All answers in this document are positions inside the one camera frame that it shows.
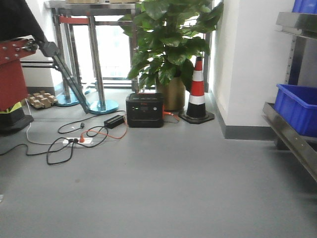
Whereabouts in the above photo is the red machine body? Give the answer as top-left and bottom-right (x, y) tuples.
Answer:
(0, 38), (37, 111)

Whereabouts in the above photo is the green potted plant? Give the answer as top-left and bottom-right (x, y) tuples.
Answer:
(120, 0), (224, 91)

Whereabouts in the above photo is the steel stanchion post rear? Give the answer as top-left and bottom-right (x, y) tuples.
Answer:
(53, 13), (90, 113)

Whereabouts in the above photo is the black tripod leg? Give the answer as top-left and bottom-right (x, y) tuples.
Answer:
(37, 41), (90, 114)

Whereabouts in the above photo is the blue bin on rack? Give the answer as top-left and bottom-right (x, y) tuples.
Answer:
(274, 84), (317, 137)

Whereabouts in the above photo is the steel stanchion post front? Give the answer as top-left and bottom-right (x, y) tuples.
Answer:
(87, 16), (118, 115)

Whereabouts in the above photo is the orange power cable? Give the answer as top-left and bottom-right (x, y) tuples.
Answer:
(79, 104), (180, 143)

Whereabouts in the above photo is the black floor cable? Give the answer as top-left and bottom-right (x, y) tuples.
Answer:
(0, 111), (126, 166)

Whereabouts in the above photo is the white floor cable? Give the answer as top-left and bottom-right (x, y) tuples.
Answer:
(24, 98), (65, 145)

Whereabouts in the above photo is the black power adapter brick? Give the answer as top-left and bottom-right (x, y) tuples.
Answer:
(104, 115), (124, 129)

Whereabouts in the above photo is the gold plant pot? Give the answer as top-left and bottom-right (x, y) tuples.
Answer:
(156, 77), (185, 111)

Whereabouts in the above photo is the steel shelving rack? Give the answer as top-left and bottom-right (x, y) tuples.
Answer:
(263, 12), (317, 179)

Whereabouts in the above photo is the black portable power station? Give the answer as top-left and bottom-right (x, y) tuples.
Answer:
(126, 93), (164, 128)

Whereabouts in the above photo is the steel stanchion post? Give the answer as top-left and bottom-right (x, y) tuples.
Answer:
(53, 13), (90, 113)
(87, 16), (118, 115)

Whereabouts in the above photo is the orange white traffic cone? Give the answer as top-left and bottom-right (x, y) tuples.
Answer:
(179, 57), (215, 124)

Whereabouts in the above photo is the white power strip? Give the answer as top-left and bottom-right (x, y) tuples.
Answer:
(62, 137), (93, 146)

